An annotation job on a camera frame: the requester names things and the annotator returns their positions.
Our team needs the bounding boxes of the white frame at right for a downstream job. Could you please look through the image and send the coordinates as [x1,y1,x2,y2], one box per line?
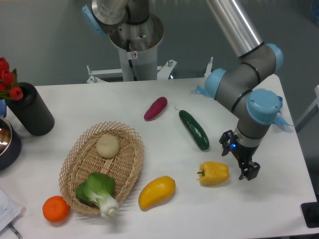
[295,85,319,133]

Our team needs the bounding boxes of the dark metal bowl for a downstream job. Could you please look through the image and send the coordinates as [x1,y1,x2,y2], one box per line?
[0,117,21,170]

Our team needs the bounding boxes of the yellow mango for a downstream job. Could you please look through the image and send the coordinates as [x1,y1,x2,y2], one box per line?
[138,176,176,211]

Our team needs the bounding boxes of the black device at edge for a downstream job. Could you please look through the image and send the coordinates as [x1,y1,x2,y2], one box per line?
[301,202,319,228]

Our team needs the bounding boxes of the green bok choy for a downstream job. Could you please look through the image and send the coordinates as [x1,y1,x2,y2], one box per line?
[76,172,119,218]

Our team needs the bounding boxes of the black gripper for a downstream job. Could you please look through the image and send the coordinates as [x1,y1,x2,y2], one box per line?
[219,130,262,181]

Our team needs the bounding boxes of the pen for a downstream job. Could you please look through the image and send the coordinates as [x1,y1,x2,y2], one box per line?
[7,223,22,239]

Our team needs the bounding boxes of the black cylindrical vase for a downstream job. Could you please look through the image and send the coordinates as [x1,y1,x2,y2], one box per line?
[5,82,55,136]

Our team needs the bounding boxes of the black cable on pedestal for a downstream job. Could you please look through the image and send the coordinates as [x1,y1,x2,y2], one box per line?
[126,39,137,81]

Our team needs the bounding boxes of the white steamed bun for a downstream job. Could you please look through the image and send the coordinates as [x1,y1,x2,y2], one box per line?
[96,134,120,158]

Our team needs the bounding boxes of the woven wicker basket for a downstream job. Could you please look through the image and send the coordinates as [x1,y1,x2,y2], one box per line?
[59,121,144,214]

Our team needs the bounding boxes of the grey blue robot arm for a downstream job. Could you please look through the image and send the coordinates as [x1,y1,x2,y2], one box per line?
[82,0,283,180]

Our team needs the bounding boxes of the blue plastic strip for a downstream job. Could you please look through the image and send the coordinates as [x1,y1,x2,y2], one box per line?
[192,85,209,97]

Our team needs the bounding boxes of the red artificial tulips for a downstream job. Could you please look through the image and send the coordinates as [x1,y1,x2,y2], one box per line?
[0,57,23,101]

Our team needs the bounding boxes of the orange mandarin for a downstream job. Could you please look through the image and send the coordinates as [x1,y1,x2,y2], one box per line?
[42,196,70,223]

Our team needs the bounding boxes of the blue object at left edge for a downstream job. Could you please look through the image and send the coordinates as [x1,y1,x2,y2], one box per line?
[0,100,7,118]

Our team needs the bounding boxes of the green cucumber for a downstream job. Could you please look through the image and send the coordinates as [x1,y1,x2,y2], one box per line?
[178,110,210,151]

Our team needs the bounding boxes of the yellow bell pepper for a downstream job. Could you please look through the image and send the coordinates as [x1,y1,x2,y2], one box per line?
[197,161,229,186]

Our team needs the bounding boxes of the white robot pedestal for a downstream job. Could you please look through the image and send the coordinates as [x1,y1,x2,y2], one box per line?
[87,13,177,83]

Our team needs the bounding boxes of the white paper sheets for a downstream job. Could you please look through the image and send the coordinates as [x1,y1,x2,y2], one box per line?
[0,189,25,231]

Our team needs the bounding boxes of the purple sweet potato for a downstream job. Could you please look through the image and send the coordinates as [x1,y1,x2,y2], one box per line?
[144,97,167,121]

